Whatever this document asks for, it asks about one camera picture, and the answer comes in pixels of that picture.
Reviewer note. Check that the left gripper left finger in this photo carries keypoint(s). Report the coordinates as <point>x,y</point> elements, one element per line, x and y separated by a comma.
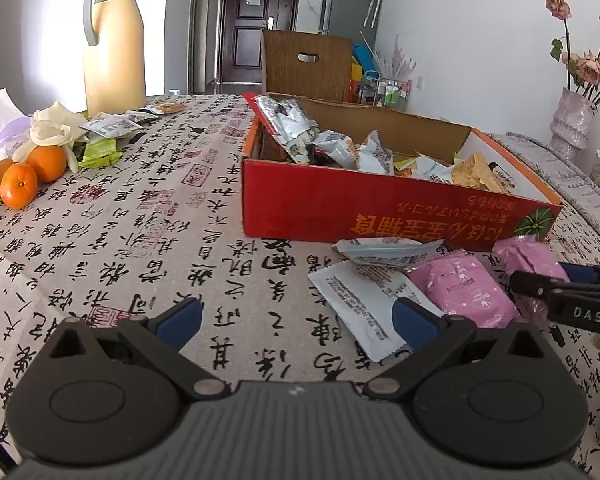
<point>98,396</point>

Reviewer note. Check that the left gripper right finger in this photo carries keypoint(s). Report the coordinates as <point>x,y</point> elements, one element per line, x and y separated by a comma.
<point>494,397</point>

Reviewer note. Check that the white pumpkin oat crisp pack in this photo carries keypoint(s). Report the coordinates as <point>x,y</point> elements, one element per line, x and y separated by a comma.
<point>475,173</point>

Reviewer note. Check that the white snack pack back side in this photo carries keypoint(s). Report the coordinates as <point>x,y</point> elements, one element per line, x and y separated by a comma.
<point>383,309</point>

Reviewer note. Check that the red grey snack bag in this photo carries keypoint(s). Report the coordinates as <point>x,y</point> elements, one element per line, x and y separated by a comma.
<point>293,130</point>

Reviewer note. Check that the pink snack pack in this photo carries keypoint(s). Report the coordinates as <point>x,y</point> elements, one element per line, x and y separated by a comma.
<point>525,253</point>
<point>459,284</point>

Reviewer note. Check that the pink textured flower vase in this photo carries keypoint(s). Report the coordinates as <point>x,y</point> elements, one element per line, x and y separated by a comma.
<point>570,125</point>

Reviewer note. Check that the grey flat snack pack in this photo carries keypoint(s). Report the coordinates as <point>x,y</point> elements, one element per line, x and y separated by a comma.
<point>396,252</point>

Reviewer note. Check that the orange mandarin front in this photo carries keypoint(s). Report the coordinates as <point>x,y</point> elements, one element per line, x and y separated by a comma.
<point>19,185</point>

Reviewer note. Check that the orange mandarin back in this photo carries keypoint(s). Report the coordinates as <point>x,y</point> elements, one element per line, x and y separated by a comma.
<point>48,162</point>

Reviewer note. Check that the small green snack pack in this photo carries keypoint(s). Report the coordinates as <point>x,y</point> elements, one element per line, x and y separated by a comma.
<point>101,153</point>

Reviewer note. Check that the white cloth flower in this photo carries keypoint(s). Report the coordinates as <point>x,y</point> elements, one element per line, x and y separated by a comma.
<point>53,126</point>

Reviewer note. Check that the red cardboard snack box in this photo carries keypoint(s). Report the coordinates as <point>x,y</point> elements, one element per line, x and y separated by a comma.
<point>283,199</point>

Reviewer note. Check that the yellow thermos jug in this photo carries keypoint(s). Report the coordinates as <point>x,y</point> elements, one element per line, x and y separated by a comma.
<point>114,66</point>

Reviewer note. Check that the wooden chair back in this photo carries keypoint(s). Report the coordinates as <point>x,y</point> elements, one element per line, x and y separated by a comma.
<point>302,64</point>

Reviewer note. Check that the grey refrigerator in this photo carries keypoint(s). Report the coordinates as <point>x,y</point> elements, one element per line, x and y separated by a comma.
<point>353,19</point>

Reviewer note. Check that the dark brown entrance door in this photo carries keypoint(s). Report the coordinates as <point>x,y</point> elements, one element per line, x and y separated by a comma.
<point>241,55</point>

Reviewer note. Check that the wire rack with bottles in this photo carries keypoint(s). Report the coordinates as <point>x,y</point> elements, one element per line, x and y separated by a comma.
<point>385,92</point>

